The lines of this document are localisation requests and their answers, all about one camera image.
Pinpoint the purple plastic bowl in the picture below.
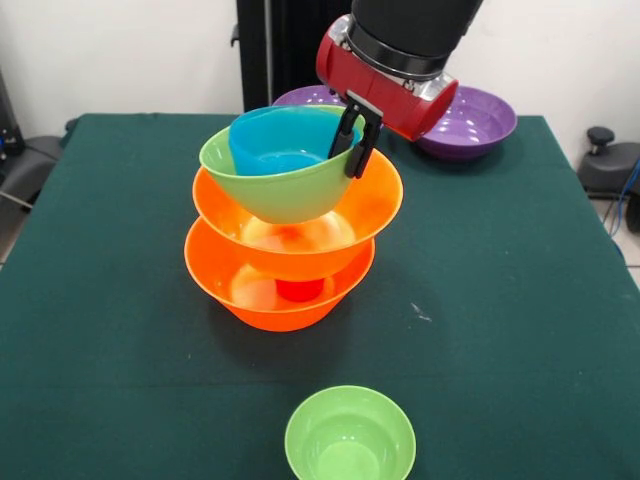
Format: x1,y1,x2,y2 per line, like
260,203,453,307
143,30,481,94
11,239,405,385
272,85,351,109
414,84,518,161

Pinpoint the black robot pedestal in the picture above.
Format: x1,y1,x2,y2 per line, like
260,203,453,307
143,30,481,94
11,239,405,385
230,0,356,116

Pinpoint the blue cable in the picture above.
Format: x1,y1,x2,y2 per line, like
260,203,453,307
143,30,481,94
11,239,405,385
603,158,640,237

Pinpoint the red plastic cup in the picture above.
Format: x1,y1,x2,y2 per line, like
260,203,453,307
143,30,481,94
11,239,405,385
275,278,324,303

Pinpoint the small green plastic bowl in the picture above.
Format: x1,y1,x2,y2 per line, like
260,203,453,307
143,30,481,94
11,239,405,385
284,384,418,480

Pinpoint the dark green tablecloth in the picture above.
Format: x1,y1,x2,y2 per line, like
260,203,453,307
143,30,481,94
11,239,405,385
0,112,640,480

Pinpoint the large orange plastic bowl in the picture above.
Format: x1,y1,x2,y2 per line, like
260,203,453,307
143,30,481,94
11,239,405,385
192,148,405,283
183,215,377,333

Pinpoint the dark brown rounded base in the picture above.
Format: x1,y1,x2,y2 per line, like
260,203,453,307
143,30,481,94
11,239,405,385
578,142,640,197

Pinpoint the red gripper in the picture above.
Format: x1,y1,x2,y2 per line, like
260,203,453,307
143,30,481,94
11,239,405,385
315,13,460,180

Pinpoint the medium green plastic bowl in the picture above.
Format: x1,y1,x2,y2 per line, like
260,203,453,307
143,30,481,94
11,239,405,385
198,104,369,225

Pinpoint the black round knob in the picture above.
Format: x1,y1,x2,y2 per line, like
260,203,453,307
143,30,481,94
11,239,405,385
586,126,616,156

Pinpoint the black device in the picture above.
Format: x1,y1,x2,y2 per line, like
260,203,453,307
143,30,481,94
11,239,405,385
0,67,25,160

